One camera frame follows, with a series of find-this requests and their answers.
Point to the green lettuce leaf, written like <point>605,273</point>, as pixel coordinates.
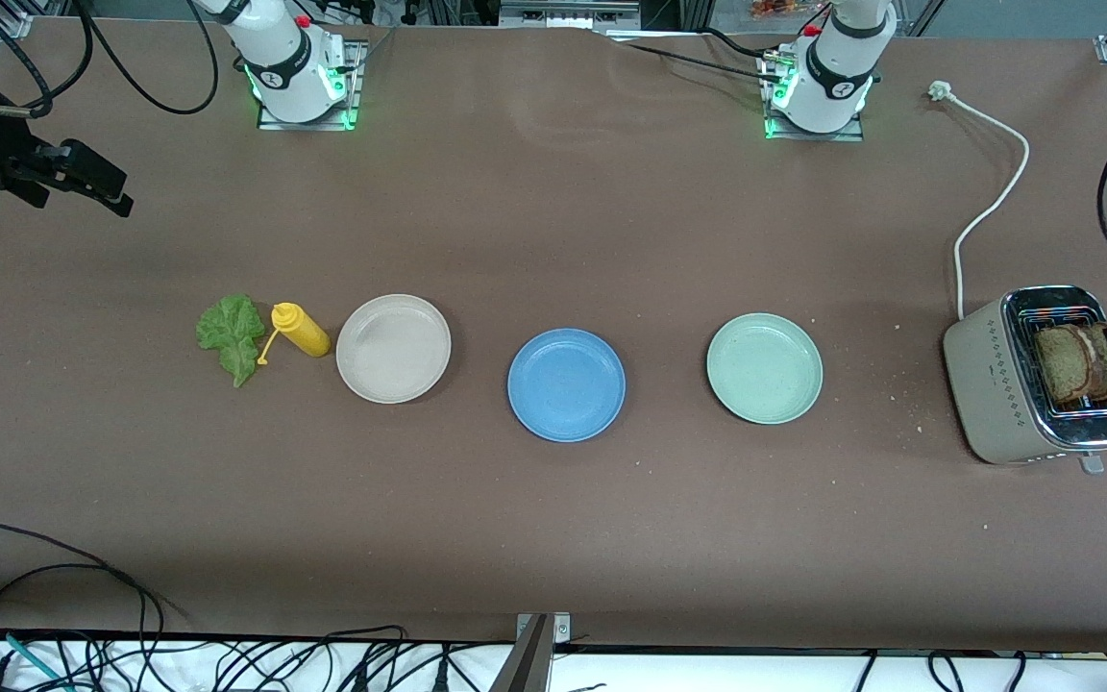
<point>232,336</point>

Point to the yellow mustard squeeze bottle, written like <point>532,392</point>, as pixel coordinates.
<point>304,332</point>

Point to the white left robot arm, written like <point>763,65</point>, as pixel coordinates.
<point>837,77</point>

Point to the beige round plate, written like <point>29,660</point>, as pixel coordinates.
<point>393,348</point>

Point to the pale green round plate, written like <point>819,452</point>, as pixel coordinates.
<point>765,370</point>

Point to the blue round plate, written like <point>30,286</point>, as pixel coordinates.
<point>567,384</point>

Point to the beige and chrome toaster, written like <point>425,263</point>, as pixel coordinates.
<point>996,404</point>

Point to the orange patterned object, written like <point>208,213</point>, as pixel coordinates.
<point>774,8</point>

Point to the grey metal rack part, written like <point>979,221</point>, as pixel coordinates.
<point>568,14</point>

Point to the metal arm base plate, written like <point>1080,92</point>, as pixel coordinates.
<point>803,136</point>
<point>304,126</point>

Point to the grey metal table bracket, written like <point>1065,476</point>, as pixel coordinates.
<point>529,663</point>

